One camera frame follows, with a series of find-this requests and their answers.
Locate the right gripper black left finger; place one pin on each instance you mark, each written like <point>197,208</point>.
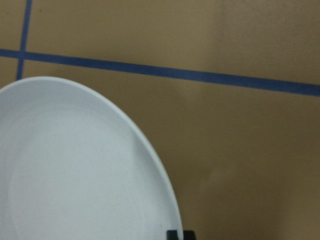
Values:
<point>171,235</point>

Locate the light blue plate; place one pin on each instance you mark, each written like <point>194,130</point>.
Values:
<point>73,166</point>

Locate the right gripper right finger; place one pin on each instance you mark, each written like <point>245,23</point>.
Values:
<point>189,235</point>

